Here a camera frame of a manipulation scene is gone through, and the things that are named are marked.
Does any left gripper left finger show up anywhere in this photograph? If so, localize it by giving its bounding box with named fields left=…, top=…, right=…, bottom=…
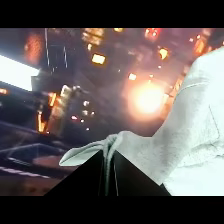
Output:
left=44, top=149, right=106, bottom=197

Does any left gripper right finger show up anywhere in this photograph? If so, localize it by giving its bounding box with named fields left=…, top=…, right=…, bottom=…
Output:
left=108, top=150, right=172, bottom=197

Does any grey garment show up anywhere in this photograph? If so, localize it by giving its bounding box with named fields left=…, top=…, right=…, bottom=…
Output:
left=58, top=46, right=224, bottom=197

